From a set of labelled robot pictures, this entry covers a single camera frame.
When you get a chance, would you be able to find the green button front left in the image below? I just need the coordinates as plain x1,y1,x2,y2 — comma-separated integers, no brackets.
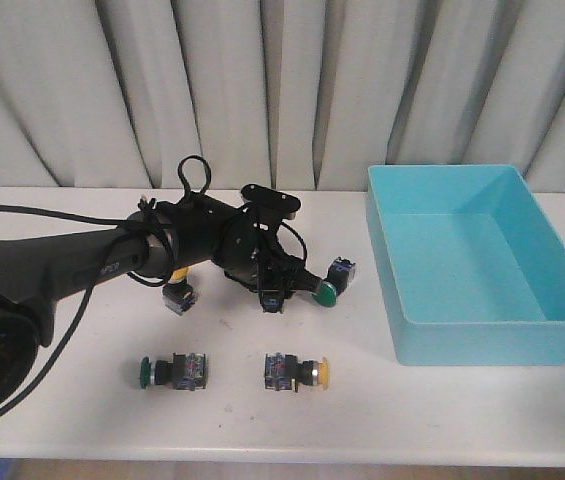
139,353,208,391

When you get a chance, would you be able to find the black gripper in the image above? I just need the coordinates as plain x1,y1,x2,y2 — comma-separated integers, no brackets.
214,203,322,313

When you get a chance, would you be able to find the white pleated curtain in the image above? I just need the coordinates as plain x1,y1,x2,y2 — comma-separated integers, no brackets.
0,1,565,193

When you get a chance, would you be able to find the yellow push button switch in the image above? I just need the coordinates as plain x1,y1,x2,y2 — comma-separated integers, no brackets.
162,267,198,316

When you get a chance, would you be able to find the yellow button front centre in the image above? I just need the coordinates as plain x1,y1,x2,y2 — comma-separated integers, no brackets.
263,352,330,392

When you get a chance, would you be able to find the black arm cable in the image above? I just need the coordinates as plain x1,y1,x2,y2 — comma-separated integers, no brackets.
0,155,213,442

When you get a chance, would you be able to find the green button near box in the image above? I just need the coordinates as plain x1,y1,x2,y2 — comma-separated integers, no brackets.
313,257,356,307

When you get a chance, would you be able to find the turquoise plastic box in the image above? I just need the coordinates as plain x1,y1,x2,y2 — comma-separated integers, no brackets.
366,165,565,366

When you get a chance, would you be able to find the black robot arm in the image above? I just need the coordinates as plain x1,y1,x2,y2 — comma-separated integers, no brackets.
0,192,335,417

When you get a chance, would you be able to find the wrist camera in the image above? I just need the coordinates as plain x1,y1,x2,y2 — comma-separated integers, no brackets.
240,184,301,220

